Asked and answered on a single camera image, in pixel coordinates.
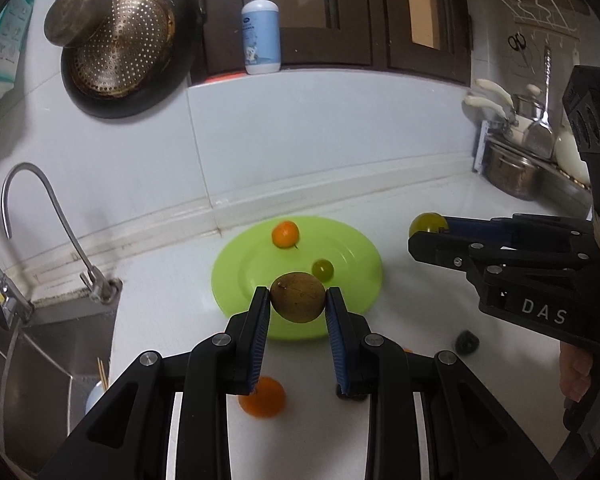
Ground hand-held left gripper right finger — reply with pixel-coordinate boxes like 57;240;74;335
325;286;561;480

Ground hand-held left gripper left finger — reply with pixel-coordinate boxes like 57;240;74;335
37;285;273;480

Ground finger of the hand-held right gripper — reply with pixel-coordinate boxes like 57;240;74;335
432;213;596;248
408;231;593;286

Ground yellow-green grape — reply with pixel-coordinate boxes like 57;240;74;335
409;212;450;241

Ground brown round longan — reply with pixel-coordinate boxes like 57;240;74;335
271;272;327;324

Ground large orange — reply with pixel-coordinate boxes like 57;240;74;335
237;376;287;419

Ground dark plum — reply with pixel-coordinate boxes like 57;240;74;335
455;329;481;353

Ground green plate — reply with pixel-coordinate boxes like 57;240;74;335
211;216;384;343

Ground person's right hand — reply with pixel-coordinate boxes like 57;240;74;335
559;344;594;404

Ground steel pot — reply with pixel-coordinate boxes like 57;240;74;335
482;140;543;201

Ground white saucepan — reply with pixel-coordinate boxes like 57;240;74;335
462;96;531;143

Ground steel slotted spatula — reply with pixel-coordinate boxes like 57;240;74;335
522;45;556;158

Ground white ceramic jar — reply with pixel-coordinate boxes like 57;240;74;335
552;110;593;186

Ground white cup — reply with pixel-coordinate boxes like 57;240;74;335
85;380;111;413

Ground black scissors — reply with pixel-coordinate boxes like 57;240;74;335
508;32;536;73

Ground steel sink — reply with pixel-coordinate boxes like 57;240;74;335
0;300;117;476

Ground thin gooseneck faucet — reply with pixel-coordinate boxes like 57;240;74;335
0;162;123;303

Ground chrome kitchen faucet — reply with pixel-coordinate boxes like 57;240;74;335
0;232;35;331

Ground white pump soap bottle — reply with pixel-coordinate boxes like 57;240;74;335
241;0;282;76

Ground black frying pan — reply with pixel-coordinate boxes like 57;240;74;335
61;0;201;120

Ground brass ladle pot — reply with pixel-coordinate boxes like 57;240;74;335
44;0;131;48

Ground paper towel pack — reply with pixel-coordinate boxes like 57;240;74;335
0;0;36;153

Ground lidded pot with white handle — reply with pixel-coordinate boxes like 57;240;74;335
475;78;548;121

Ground white wire rack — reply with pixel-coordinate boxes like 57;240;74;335
490;0;581;41

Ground dark wooden window frame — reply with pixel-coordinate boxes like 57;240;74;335
177;0;473;86

